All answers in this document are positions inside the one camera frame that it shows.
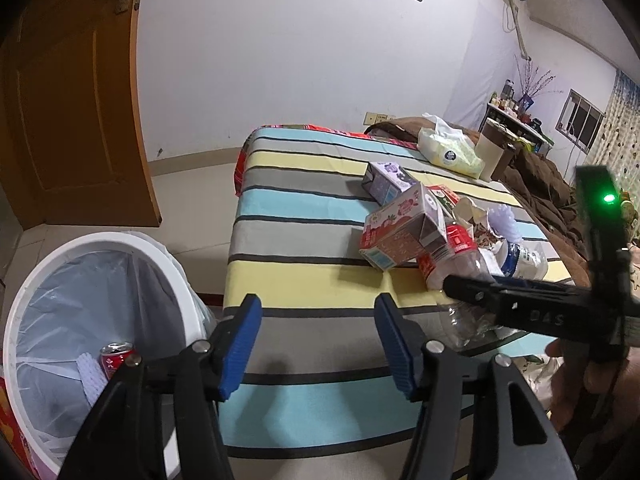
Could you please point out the red soda can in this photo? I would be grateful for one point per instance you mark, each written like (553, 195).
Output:
(117, 358)

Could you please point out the white trash bin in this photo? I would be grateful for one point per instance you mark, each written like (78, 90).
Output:
(30, 285)

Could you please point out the brown fleece blanket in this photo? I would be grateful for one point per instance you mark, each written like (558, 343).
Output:
(400, 128)

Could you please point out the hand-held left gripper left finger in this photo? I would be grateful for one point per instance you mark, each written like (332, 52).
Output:
(244, 342)

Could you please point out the yellow tissue pack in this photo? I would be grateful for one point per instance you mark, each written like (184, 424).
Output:
(450, 152)

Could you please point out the dark brown jacket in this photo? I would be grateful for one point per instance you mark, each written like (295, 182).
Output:
(545, 180)

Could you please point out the dried flower branches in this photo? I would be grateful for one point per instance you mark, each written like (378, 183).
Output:
(532, 80)

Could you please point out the striped bed sheet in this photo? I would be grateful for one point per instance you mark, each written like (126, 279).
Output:
(300, 210)

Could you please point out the person's right hand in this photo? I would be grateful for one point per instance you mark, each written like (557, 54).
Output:
(570, 385)

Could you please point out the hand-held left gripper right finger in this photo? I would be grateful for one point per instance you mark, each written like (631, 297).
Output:
(395, 345)

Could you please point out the crumpled printed wrapper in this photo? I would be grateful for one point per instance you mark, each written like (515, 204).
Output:
(480, 230)

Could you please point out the clear bottle with red label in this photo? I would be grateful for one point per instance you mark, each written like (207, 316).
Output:
(460, 245)

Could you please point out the clear bottle with blue label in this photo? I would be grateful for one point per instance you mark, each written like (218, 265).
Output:
(520, 260)

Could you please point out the wooden door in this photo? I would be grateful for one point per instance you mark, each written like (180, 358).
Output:
(65, 110)

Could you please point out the white patterned cloth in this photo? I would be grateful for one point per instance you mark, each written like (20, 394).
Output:
(535, 375)

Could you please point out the purple milk carton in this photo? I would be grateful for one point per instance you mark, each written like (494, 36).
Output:
(387, 180)

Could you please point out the red cardboard box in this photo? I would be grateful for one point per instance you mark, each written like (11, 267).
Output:
(12, 430)

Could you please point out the white shelf table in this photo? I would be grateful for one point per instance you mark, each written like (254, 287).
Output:
(520, 127)

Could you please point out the white wall pipe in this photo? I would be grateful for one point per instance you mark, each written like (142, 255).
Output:
(515, 25)

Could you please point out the wall socket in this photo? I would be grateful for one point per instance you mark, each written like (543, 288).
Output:
(372, 118)

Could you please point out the patterned curtain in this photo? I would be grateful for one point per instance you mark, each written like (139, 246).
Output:
(622, 125)

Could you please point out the row of bottles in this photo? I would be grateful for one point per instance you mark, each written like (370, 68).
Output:
(510, 102)

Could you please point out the small red white carton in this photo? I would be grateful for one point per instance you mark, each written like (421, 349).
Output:
(442, 197)

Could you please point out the barred window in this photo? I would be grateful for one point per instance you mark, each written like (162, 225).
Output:
(582, 120)

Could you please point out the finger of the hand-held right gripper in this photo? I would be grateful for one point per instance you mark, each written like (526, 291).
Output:
(500, 296)

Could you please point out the small bubble wrap piece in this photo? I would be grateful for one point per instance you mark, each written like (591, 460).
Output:
(92, 380)

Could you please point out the clear plastic bin liner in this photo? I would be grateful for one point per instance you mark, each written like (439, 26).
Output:
(65, 310)

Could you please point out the brown beige thermos mug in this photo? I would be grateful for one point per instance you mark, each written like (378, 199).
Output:
(492, 152)

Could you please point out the pink floral carton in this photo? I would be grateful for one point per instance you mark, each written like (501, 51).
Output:
(400, 225)

